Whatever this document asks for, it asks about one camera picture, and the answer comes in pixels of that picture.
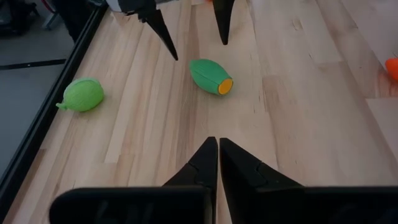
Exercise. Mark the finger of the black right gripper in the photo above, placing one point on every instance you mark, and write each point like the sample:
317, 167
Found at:
224, 18
158, 26

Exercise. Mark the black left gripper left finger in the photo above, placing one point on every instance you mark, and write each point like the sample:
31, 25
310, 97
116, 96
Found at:
192, 199

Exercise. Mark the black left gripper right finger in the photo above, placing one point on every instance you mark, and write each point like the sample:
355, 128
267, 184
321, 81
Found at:
248, 193

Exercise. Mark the green toy corn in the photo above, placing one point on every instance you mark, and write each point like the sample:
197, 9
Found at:
208, 76

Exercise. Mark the light green toy lime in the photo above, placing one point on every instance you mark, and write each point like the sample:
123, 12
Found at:
84, 95

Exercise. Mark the orange toy carrot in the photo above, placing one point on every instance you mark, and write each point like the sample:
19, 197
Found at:
393, 68

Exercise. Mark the black table edge rail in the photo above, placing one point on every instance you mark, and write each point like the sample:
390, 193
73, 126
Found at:
46, 109

